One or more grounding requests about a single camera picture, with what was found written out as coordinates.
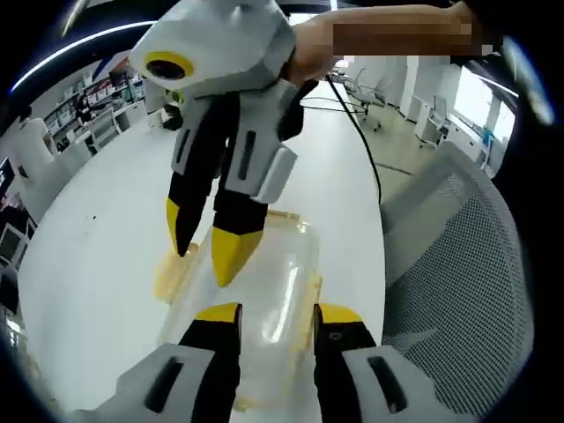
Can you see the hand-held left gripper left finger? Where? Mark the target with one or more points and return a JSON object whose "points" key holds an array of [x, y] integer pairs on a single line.
{"points": [[194, 370]]}

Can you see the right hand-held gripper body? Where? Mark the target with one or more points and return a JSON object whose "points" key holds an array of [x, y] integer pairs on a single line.
{"points": [[229, 39]]}

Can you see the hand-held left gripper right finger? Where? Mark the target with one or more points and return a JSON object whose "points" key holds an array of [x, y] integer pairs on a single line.
{"points": [[348, 365]]}

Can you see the clear plastic box yellow buckles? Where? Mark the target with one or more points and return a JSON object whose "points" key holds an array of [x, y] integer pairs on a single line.
{"points": [[273, 282]]}

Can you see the person's right hand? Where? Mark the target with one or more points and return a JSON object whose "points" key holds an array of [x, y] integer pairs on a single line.
{"points": [[313, 48]]}

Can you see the black object beside plant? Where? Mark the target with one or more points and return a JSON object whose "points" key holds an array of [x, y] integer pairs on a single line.
{"points": [[172, 118]]}

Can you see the small dark monitor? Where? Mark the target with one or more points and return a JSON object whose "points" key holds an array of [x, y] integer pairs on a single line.
{"points": [[118, 78]]}

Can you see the white storage shelf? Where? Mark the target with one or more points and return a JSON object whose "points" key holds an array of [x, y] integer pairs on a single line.
{"points": [[72, 94]]}

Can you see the grey mesh office chair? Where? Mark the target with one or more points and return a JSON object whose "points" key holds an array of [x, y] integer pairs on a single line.
{"points": [[462, 264]]}

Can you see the curved ceiling light strip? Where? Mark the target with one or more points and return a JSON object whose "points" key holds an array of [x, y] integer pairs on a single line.
{"points": [[66, 50]]}

